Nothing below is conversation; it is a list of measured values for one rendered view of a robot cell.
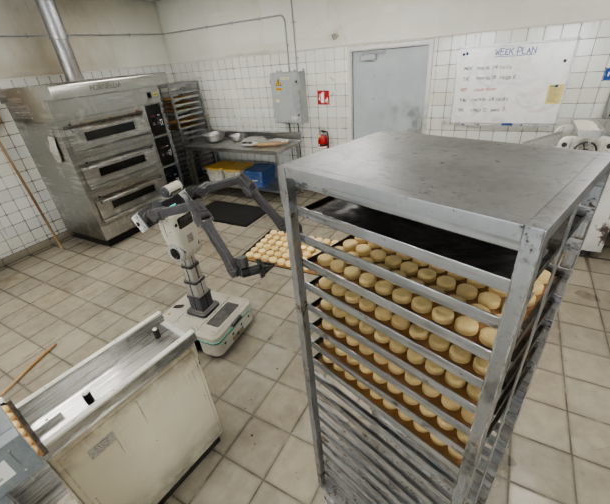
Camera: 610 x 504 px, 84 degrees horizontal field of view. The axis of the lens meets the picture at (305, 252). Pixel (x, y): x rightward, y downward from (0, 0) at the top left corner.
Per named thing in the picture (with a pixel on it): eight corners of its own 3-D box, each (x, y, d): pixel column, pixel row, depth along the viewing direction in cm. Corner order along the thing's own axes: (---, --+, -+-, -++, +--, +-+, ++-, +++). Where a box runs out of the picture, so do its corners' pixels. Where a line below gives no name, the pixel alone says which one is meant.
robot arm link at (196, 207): (204, 195, 199) (191, 199, 191) (212, 217, 203) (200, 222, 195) (159, 206, 224) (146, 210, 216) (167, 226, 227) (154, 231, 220)
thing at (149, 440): (124, 555, 169) (37, 455, 124) (91, 511, 188) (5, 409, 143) (227, 438, 217) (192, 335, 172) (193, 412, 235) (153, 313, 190)
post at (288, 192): (318, 484, 179) (277, 165, 93) (322, 480, 180) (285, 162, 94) (322, 489, 177) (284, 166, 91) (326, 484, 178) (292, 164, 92)
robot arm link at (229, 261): (203, 212, 206) (190, 217, 197) (209, 208, 202) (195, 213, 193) (241, 273, 209) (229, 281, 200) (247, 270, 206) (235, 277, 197)
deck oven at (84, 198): (118, 252, 452) (47, 85, 350) (68, 238, 506) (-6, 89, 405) (201, 207, 566) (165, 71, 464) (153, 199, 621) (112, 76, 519)
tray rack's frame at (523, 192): (317, 494, 182) (273, 166, 92) (375, 428, 210) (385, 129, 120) (427, 618, 140) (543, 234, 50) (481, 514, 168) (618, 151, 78)
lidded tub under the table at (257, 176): (244, 186, 571) (241, 171, 558) (260, 177, 606) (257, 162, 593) (263, 188, 555) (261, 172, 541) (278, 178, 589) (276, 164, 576)
